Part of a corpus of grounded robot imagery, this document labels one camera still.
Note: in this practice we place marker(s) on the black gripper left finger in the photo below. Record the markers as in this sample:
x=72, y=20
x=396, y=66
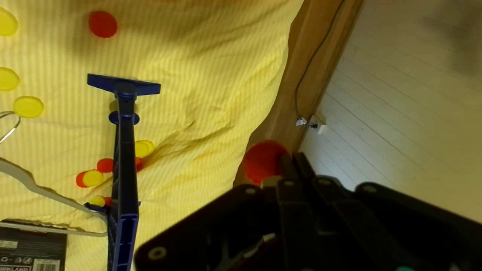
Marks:
x=295, y=220

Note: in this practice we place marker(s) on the yellow game disc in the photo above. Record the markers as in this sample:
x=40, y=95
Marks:
x=7, y=23
x=27, y=106
x=7, y=78

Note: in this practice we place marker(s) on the black patterned box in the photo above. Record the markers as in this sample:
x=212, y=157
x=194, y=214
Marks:
x=25, y=249

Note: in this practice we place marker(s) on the wall power socket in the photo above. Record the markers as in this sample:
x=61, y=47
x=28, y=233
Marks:
x=312, y=124

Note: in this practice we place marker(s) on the orange game disc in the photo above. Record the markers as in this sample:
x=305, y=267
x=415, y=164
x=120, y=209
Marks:
x=102, y=24
x=262, y=161

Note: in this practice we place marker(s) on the grey clothes hanger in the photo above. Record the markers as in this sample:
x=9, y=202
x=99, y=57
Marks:
x=25, y=178

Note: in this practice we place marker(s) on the yellow striped bed sheet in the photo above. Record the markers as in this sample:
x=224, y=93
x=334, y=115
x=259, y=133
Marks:
x=218, y=63

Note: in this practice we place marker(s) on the blue connect four board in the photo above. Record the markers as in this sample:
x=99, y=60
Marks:
x=122, y=212

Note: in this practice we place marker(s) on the wooden bunk bed frame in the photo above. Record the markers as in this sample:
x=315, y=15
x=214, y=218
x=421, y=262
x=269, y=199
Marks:
x=316, y=41

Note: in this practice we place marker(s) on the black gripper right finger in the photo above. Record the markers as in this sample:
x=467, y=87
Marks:
x=352, y=236

